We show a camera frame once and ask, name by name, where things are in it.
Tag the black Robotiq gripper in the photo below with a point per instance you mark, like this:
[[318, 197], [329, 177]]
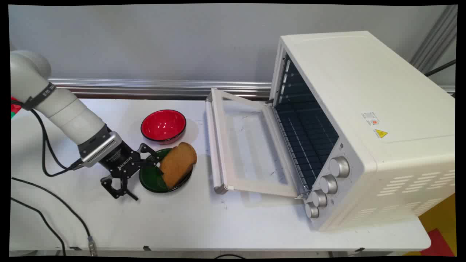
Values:
[[123, 162]]

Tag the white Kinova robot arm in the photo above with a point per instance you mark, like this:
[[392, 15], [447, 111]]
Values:
[[65, 109]]

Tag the green plate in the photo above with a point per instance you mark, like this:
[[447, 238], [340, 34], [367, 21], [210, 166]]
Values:
[[151, 178]]

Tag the brown toast slice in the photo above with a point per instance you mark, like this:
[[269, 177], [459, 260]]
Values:
[[177, 163]]

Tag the red bowl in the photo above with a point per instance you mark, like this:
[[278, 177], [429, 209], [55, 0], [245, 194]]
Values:
[[164, 125]]

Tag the white glass oven door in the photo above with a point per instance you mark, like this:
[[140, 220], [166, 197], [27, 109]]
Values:
[[251, 145]]

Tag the red green object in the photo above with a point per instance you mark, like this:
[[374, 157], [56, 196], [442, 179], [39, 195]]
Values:
[[15, 107]]

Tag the silver oven knob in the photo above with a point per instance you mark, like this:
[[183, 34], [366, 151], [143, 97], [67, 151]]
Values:
[[312, 210], [339, 167], [329, 184], [319, 198]]

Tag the white info sticker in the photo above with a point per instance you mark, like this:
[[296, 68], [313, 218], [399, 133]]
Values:
[[370, 119]]

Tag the white toaster oven body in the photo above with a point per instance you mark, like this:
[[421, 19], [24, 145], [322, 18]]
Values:
[[364, 91]]

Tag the yellow warning sticker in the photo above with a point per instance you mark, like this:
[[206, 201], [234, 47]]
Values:
[[380, 133]]

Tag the yellow floor mat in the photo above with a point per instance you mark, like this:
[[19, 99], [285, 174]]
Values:
[[438, 214]]

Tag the red floor mat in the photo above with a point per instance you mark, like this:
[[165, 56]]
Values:
[[440, 245]]

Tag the black rod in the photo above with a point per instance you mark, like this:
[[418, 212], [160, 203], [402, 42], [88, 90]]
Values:
[[440, 67]]

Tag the aluminium wall rail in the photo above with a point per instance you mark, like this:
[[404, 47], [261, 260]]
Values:
[[164, 87]]

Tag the aluminium frame post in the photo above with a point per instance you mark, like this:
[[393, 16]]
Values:
[[435, 40]]

